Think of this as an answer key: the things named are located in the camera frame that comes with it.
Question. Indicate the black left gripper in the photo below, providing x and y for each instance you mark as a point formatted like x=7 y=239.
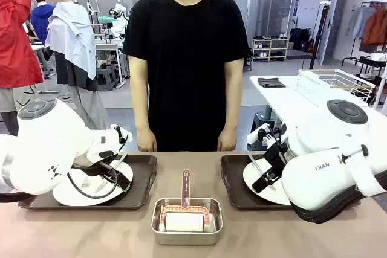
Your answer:
x=87 y=162

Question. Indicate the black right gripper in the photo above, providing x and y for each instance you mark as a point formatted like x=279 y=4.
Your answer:
x=275 y=156

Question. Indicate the brown plastic serving tray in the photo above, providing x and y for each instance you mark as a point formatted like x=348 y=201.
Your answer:
x=142 y=179
x=232 y=179

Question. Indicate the white round plate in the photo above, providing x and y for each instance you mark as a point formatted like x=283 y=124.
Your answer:
x=65 y=199
x=272 y=196

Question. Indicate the pink lint roller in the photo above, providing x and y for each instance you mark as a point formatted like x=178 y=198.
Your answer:
x=185 y=185

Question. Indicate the dark grey cloth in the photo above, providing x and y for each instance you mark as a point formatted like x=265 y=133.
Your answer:
x=271 y=82

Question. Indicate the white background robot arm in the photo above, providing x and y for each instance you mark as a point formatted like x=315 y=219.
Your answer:
x=119 y=27

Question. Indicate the person's right forearm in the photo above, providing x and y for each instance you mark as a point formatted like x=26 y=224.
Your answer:
x=142 y=110

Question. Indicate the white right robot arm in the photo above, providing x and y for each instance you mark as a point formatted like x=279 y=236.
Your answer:
x=317 y=179

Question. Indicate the person's left forearm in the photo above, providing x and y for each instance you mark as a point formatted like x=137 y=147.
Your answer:
x=231 y=110

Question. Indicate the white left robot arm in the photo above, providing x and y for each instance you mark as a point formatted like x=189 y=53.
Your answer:
x=45 y=149

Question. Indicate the person's right hand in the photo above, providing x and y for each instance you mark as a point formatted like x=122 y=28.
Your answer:
x=147 y=141

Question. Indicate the person's left hand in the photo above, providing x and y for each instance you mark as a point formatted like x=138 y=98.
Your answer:
x=227 y=141

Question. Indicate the silver table knife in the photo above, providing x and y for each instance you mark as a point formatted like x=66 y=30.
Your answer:
x=255 y=165
x=99 y=187

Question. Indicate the silver fork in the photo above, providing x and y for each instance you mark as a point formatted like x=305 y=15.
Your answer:
x=86 y=183

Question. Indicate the white table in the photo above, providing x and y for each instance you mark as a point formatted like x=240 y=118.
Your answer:
x=281 y=101

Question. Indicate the stainless steel rectangular tray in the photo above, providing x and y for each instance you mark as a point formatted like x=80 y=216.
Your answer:
x=187 y=238

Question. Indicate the beige shoe rack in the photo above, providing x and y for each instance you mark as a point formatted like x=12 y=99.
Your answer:
x=270 y=48

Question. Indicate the white background desk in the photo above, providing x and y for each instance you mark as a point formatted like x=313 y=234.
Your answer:
x=106 y=46

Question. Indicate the person in black t-shirt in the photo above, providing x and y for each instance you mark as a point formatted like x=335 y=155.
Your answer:
x=187 y=58

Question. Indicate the black bag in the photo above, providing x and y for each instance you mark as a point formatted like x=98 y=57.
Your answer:
x=299 y=39

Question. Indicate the light blue hanging shirt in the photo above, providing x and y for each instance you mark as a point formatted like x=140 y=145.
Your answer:
x=359 y=22

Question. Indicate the person in blue jacket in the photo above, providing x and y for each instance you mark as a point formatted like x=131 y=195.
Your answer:
x=40 y=19

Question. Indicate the orange hanging jacket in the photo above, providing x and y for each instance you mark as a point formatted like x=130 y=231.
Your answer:
x=376 y=28

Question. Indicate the black clothes rack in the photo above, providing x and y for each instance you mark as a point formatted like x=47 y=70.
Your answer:
x=367 y=3

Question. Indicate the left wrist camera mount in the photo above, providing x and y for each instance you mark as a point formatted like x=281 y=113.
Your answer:
x=127 y=137

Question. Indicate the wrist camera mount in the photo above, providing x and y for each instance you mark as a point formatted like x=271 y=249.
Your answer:
x=257 y=134
x=127 y=137

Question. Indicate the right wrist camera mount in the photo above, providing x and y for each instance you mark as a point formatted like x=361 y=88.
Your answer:
x=257 y=134

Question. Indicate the black camera tripod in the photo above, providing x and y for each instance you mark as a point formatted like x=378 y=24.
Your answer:
x=324 y=19

